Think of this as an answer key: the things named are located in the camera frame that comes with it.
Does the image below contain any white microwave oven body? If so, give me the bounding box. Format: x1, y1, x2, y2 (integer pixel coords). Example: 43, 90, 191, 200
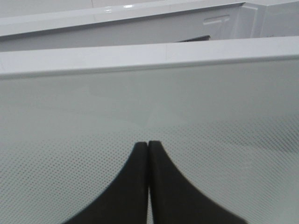
0, 0, 299, 52

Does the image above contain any white microwave door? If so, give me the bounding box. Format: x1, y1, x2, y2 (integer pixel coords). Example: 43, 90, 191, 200
0, 36, 299, 224

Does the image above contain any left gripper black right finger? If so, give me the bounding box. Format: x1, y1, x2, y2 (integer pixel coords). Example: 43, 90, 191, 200
148, 141, 246, 224

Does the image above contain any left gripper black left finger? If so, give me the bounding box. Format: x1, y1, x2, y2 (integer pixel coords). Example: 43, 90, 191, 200
65, 142, 149, 224

